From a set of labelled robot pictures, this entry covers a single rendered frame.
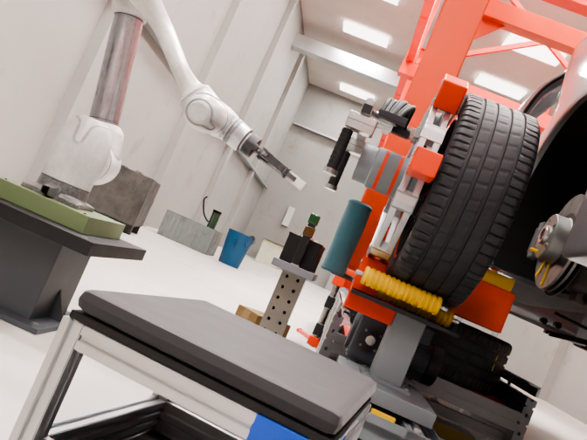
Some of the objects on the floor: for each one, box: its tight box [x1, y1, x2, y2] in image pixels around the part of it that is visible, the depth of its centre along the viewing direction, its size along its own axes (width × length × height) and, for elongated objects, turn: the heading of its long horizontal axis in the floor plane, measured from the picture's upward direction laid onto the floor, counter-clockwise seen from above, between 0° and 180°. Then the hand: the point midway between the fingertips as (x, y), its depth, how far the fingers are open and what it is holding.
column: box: [259, 270, 307, 336], centre depth 261 cm, size 10×10×42 cm
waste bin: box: [218, 228, 255, 269], centre depth 987 cm, size 49×45×58 cm
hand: (295, 181), depth 201 cm, fingers closed
